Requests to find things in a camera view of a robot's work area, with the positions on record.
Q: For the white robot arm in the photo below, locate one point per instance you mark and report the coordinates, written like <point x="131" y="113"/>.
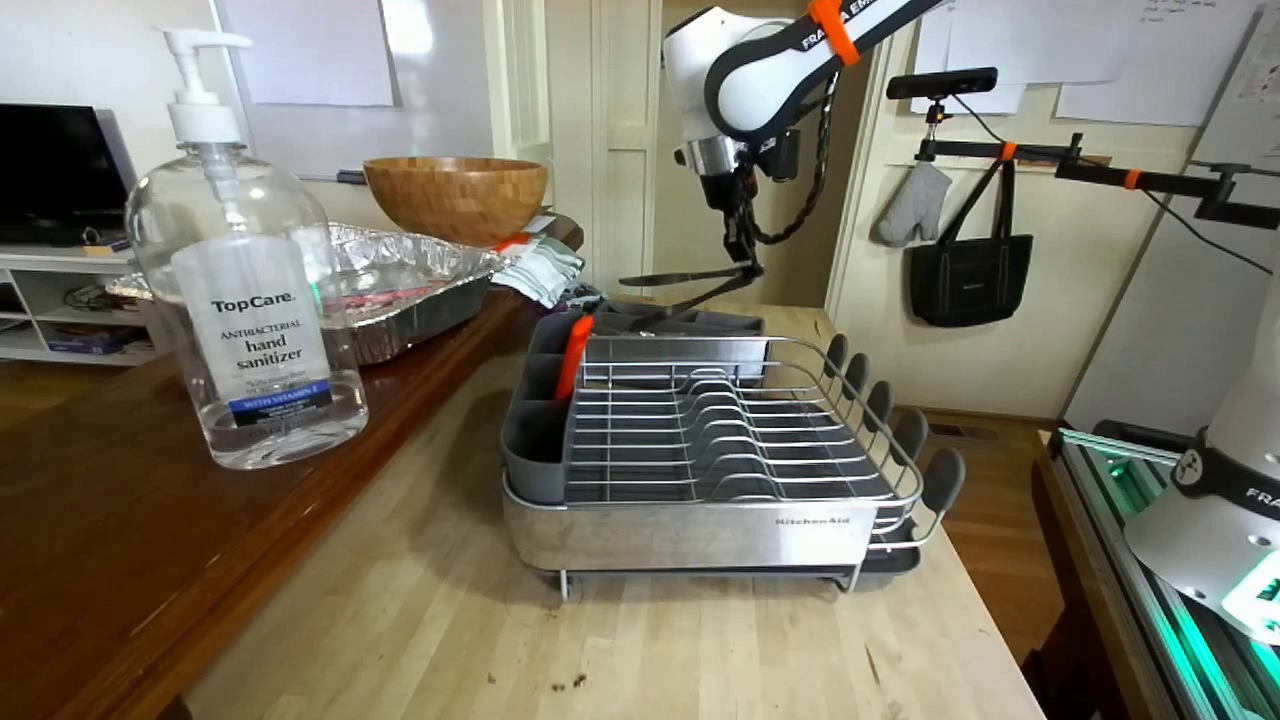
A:
<point x="747" y="81"/>

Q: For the grey dish drying rack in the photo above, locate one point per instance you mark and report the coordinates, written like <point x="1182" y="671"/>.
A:
<point x="696" y="441"/>

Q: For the orange spatula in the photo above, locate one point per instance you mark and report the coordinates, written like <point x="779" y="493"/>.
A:
<point x="575" y="355"/>

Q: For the wooden bowl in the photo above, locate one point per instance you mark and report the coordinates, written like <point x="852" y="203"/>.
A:
<point x="457" y="197"/>

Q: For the large aluminium foil tray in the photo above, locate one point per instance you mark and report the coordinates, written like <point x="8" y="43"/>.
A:
<point x="386" y="285"/>

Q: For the grey oven mitt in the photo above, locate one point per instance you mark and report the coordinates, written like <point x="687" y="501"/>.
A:
<point x="915" y="209"/>

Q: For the black tote bag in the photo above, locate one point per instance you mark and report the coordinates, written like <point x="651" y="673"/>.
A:
<point x="974" y="282"/>

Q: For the clear hand sanitizer bottle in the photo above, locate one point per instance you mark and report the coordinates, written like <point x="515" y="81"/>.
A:
<point x="217" y="184"/>

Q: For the black monitor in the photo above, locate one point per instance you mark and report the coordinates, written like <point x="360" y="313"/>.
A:
<point x="62" y="173"/>

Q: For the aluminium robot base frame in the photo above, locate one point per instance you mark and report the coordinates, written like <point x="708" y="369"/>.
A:
<point x="1196" y="570"/>

